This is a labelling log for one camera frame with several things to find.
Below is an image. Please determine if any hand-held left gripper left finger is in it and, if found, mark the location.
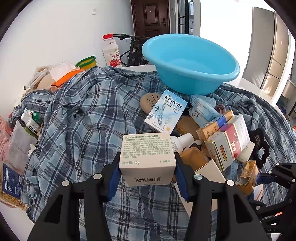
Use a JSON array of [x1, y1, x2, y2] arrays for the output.
[[27, 154, 122, 241]]

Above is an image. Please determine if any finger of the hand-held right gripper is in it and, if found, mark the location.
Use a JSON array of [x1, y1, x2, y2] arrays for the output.
[[248, 199, 296, 219], [255, 163, 296, 189]]

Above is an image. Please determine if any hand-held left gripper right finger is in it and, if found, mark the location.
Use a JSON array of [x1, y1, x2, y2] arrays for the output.
[[173, 152, 270, 241]]

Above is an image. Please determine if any small white cardboard box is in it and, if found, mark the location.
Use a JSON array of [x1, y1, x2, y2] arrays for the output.
[[119, 132, 177, 186]]

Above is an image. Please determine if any gold and blue pack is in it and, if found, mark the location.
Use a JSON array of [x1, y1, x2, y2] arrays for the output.
[[196, 110, 235, 142]]

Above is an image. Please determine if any blue plastic basin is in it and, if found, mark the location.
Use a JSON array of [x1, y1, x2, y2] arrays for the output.
[[142, 34, 240, 96]]

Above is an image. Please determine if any amber plastic soap case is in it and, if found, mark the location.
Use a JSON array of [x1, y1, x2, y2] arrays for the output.
[[177, 116, 200, 141], [179, 147, 210, 172]]

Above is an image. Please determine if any white plastic bottle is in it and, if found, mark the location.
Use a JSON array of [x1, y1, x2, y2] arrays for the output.
[[171, 133, 195, 153]]

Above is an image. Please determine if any white gold box red label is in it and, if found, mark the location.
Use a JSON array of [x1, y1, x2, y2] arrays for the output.
[[204, 131, 236, 172]]

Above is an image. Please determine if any red and white box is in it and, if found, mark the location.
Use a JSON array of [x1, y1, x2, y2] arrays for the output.
[[220, 113, 250, 160]]

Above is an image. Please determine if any blue plaid shirt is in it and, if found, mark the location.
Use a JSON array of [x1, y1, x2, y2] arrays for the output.
[[11, 65, 295, 241]]

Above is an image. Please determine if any light blue wipes pack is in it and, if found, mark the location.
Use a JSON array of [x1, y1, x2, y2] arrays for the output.
[[190, 95, 216, 109], [188, 105, 221, 122]]

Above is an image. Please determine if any light blue tower print box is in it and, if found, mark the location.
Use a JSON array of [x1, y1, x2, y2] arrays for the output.
[[144, 89, 188, 135]]

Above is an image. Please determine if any metal sink stand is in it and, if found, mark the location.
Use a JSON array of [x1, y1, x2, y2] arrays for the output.
[[281, 79, 296, 116]]

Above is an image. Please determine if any beige round compact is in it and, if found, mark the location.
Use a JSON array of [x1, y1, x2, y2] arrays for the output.
[[140, 93, 162, 114]]

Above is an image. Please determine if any clear plastic bag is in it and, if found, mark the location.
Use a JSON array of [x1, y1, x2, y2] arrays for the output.
[[6, 120, 38, 176]]

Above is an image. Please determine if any green label white bottle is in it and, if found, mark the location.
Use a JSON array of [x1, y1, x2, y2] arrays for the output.
[[21, 108, 44, 137]]

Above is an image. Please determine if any dark blue grain packet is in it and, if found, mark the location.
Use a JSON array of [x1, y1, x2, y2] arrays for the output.
[[0, 162, 29, 211]]

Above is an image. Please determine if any silver refrigerator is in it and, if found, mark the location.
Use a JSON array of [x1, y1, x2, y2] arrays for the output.
[[242, 6, 293, 98]]

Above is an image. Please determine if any beige paper bag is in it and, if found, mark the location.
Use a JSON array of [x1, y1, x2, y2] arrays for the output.
[[30, 66, 56, 93]]

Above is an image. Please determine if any yellow green cup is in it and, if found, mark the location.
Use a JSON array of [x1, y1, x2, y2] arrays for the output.
[[76, 56, 97, 70]]

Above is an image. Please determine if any yogurt drink bottle red cap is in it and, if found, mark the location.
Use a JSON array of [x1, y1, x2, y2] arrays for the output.
[[102, 34, 122, 69]]

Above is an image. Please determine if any black bicycle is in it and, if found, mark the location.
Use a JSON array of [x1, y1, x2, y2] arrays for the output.
[[112, 34, 152, 66]]

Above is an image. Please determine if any black framed glass door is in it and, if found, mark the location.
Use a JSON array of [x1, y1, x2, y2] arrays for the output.
[[178, 0, 200, 35]]

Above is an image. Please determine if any brown entrance door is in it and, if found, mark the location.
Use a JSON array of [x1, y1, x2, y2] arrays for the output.
[[131, 0, 170, 39]]

